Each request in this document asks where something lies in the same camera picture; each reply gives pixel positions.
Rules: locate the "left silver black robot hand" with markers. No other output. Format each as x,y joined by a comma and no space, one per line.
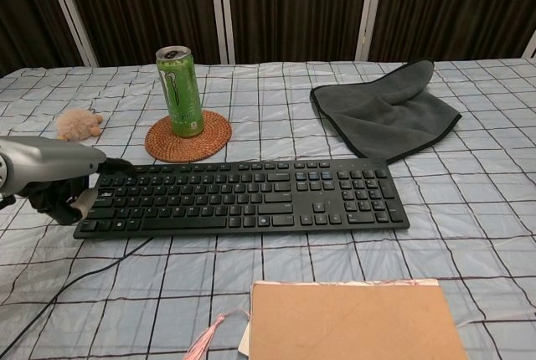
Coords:
46,163

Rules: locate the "black computer keyboard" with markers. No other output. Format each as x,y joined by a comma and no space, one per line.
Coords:
243,201

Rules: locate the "fluffy beige plush toy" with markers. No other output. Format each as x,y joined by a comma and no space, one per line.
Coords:
79,124

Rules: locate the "round woven rattan coaster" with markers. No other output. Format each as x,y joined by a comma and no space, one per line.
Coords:
161,144

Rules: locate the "green energy drink can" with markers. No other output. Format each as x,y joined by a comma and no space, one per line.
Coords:
181,96

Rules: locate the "pink tassel bookmark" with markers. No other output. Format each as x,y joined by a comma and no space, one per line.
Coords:
205,337

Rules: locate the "blue checked tablecloth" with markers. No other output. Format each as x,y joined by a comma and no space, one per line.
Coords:
293,263

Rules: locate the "brown kraft cover notebook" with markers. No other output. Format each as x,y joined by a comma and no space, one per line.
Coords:
347,322

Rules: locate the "grey microfibre cloth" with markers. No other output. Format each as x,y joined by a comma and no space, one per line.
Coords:
389,117

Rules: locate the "dark folding screen white frame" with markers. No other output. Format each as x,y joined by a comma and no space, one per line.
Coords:
293,4

